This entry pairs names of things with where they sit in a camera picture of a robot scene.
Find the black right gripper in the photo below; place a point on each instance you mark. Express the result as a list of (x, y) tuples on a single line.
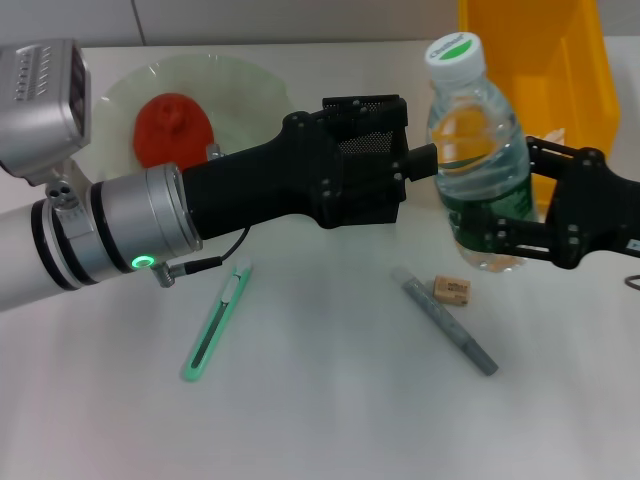
[(595, 210)]

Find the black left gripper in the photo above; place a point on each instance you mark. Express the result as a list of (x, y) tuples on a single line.
[(260, 185)]

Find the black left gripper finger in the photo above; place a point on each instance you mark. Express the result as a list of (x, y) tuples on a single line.
[(420, 162)]

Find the clear water bottle green label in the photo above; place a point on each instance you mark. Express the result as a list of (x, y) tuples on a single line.
[(470, 130)]

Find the red-orange orange fruit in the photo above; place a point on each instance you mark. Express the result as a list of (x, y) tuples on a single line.
[(165, 130)]

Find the black mesh pen holder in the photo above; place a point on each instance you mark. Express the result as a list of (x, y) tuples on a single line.
[(370, 140)]

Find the green glass fruit plate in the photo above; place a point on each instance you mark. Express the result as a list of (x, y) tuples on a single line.
[(240, 90)]

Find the small tan eraser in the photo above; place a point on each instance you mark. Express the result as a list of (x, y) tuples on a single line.
[(450, 290)]

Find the grey marker pen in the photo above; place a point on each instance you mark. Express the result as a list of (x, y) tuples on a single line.
[(440, 315)]

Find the green utility knife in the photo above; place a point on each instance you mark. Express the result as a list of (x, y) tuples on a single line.
[(220, 310)]

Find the yellow plastic bin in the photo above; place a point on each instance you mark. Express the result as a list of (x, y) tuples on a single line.
[(565, 100)]

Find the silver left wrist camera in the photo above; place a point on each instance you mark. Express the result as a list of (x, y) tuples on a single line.
[(40, 100)]

